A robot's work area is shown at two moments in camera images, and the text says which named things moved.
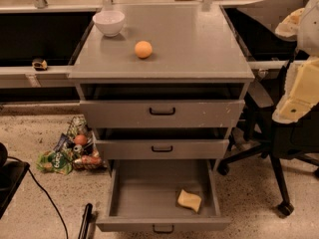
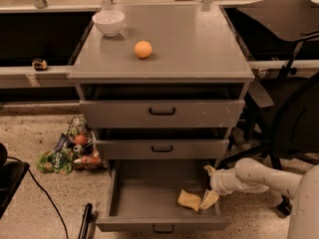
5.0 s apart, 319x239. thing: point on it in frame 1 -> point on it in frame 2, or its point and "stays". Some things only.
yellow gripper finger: x=289 y=27 -> x=209 y=169
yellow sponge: x=190 y=200 stays
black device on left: x=12 y=174 stays
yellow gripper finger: x=301 y=91 -> x=211 y=197
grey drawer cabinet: x=167 y=92 stays
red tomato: x=81 y=139 stays
